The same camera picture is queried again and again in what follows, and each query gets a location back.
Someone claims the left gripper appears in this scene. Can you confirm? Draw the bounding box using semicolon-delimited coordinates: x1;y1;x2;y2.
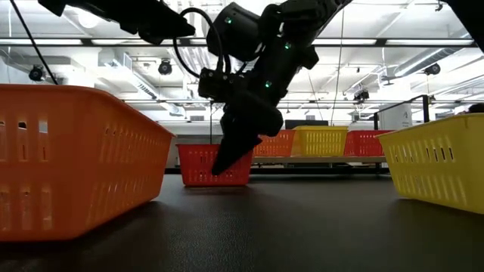
37;0;196;45

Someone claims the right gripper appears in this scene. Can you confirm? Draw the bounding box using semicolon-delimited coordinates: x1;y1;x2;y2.
210;90;284;176

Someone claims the orange plastic basket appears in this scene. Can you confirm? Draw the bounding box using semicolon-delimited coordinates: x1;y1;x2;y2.
252;129;297;158
0;83;177;243

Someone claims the red plastic basket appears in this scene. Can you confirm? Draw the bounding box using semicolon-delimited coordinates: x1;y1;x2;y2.
343;129;394;157
175;143;254;188

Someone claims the yellow plastic basket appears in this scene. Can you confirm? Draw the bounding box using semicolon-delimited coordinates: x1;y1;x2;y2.
292;130;349;157
376;112;484;215
292;125;349;133

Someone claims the black ceiling spotlight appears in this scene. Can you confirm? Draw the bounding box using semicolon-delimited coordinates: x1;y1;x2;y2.
157;59;174;76
28;64;46;82
423;62;442;76

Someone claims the black monitor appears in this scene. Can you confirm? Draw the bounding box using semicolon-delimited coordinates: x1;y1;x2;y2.
284;119;330;131

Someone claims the black table mat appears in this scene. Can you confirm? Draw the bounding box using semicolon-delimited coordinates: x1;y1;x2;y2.
0;172;484;272

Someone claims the white pillar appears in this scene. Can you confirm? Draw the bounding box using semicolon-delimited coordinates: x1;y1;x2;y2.
379;102;414;131

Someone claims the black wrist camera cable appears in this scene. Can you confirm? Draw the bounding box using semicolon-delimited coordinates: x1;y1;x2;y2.
172;6;228;80

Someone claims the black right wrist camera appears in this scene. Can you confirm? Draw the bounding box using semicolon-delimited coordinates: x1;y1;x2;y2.
197;66;249;104

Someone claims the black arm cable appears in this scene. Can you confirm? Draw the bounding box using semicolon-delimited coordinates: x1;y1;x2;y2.
8;0;60;86

